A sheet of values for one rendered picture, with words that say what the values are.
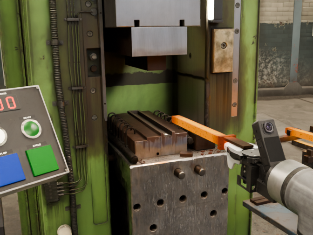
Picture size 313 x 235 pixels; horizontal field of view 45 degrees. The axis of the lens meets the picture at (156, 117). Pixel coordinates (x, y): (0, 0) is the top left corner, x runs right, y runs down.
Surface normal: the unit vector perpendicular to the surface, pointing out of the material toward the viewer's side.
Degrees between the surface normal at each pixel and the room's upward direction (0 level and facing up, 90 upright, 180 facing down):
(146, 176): 90
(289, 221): 0
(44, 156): 60
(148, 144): 90
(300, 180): 42
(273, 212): 0
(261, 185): 89
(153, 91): 90
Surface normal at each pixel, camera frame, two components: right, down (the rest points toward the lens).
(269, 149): 0.34, -0.34
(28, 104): 0.61, -0.37
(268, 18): 0.15, 0.26
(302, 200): -0.92, -0.07
